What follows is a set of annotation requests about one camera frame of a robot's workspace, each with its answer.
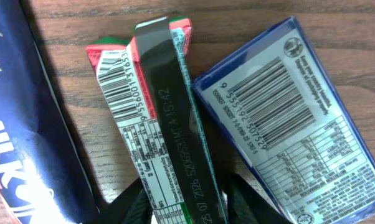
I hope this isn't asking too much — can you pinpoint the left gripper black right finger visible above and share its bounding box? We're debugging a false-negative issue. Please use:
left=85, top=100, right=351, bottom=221
left=226, top=174, right=292, bottom=224

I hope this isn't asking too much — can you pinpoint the purple Dairy Milk bar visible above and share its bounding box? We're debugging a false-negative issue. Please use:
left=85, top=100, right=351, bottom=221
left=0, top=0, right=98, bottom=223

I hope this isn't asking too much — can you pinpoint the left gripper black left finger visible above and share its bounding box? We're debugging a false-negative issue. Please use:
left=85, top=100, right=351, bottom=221
left=87, top=178, right=153, bottom=224

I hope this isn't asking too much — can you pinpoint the small blue carton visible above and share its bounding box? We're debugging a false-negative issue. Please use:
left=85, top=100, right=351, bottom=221
left=192, top=17, right=375, bottom=223

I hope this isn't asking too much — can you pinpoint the green candy stick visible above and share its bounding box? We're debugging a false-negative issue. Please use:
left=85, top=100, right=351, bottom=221
left=85, top=17, right=227, bottom=223

